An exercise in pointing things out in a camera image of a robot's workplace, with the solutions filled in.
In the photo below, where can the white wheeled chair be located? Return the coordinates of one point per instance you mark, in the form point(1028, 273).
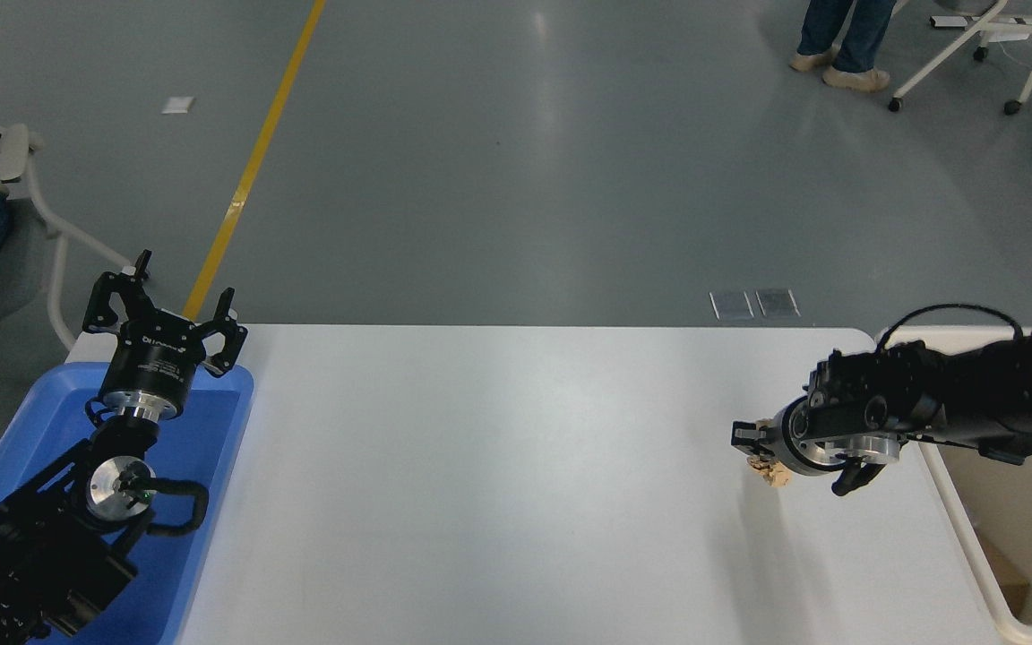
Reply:
point(991, 27)

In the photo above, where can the white grey chair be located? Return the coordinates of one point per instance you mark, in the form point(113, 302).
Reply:
point(14, 148)

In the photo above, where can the grey floor plate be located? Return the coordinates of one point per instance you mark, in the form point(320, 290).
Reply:
point(732, 305)
point(778, 303)

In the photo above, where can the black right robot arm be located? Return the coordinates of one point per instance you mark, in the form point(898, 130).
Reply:
point(973, 394)

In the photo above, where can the white paper scrap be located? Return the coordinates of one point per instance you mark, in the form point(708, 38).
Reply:
point(178, 105)

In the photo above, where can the tan paper ball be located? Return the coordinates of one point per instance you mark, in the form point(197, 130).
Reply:
point(778, 475)

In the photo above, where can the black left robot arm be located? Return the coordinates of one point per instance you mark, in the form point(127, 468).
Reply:
point(41, 546)

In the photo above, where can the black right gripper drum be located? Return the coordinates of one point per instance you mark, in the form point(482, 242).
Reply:
point(779, 439)

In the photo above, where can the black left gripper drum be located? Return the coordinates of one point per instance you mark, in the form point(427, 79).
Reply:
point(153, 363)

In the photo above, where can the standing person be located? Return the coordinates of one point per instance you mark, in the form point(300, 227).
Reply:
point(847, 45)

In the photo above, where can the blue plastic tray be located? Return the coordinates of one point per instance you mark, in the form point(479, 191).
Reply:
point(202, 430)

